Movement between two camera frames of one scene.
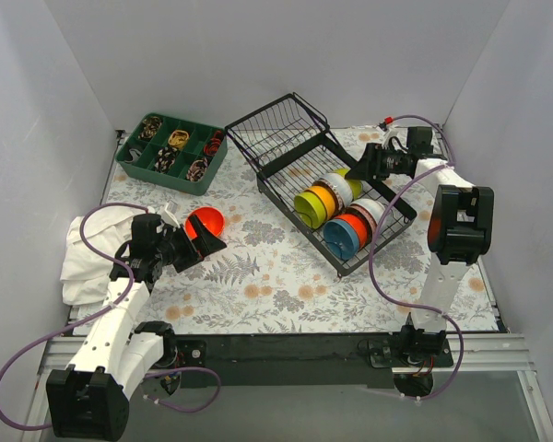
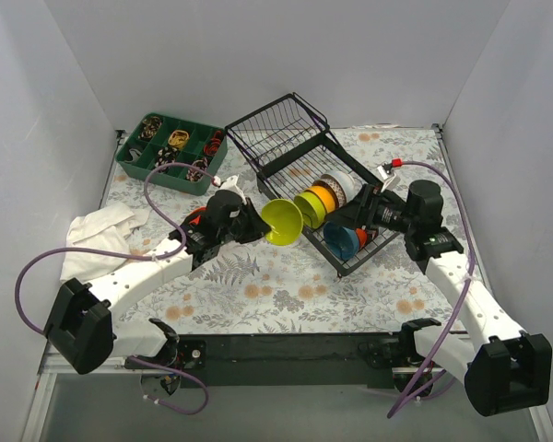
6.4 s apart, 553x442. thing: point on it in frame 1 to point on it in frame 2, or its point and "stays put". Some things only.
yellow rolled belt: (178, 138) stays put
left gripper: (187, 253) to (247, 221)
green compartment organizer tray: (183, 154) stays put
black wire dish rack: (302, 169) stays put
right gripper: (373, 161) to (358, 212)
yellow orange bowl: (326, 197) stays put
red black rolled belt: (211, 147) stays put
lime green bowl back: (356, 185) to (285, 220)
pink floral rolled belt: (196, 169) stays put
